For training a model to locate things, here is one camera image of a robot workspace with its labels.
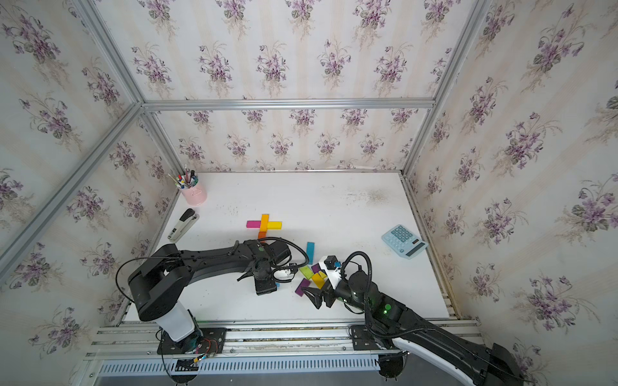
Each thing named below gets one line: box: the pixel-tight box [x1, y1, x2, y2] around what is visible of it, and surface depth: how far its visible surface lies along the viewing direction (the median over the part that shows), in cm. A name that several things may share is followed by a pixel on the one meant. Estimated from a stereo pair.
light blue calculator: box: [381, 224, 429, 260], surface depth 95 cm
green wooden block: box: [299, 265, 314, 280], surface depth 88 cm
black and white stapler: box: [167, 207, 200, 244], surface depth 100 cm
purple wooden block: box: [294, 278, 311, 297], surface depth 86 cm
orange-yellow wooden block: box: [259, 213, 270, 234], surface depth 103 cm
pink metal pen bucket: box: [181, 183, 209, 206], surface depth 104 cm
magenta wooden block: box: [246, 220, 261, 228], surface depth 103 cm
